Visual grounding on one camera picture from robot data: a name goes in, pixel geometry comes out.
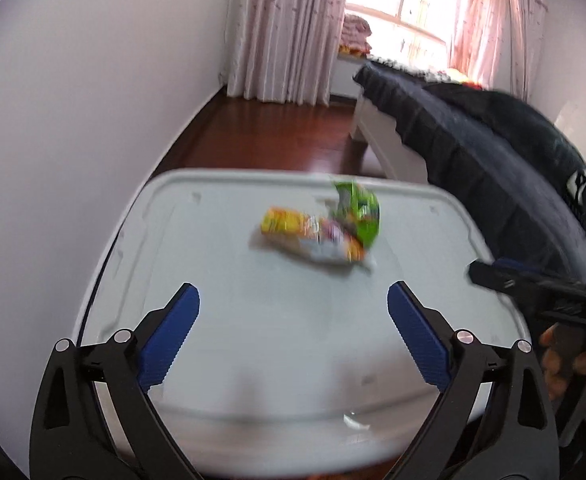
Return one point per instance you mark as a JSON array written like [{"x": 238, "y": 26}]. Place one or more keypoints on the white plastic bin lid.
[{"x": 292, "y": 368}]

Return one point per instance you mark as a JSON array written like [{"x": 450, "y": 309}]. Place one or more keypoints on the dark blue bed blanket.
[{"x": 512, "y": 170}]

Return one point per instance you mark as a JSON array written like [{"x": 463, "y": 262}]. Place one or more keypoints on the pink curtain left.
[{"x": 283, "y": 51}]

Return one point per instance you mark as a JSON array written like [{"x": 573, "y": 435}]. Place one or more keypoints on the pink curtain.
[
  {"x": 283, "y": 51},
  {"x": 478, "y": 38}
]

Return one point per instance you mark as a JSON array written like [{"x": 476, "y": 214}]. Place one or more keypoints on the folded pink quilts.
[{"x": 354, "y": 36}]

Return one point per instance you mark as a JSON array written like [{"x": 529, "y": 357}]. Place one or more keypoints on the green snack wrapper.
[{"x": 358, "y": 211}]

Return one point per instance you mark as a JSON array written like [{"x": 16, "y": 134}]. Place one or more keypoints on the white bed frame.
[{"x": 378, "y": 131}]

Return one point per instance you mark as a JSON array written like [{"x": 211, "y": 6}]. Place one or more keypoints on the yellow orange jelly pouch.
[{"x": 319, "y": 239}]

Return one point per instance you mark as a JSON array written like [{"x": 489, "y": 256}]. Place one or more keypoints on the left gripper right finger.
[{"x": 492, "y": 418}]

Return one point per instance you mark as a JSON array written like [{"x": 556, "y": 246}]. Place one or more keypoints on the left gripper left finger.
[{"x": 70, "y": 438}]

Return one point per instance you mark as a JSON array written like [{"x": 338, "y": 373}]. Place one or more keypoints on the right hand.
[{"x": 552, "y": 365}]

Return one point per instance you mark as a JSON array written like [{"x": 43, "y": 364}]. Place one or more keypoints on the pink curtain right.
[{"x": 478, "y": 38}]

